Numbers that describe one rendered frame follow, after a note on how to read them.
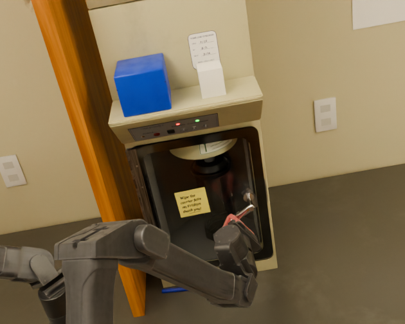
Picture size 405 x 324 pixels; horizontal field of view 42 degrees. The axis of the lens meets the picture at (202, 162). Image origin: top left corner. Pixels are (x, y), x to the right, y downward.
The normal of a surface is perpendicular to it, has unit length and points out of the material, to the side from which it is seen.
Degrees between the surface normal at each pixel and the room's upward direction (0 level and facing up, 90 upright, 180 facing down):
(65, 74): 90
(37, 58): 90
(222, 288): 75
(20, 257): 55
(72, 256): 50
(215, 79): 90
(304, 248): 0
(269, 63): 90
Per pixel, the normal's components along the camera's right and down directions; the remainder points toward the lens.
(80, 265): -0.50, -0.16
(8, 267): 0.50, -0.23
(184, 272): 0.86, -0.08
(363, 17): 0.07, 0.50
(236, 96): -0.16, -0.85
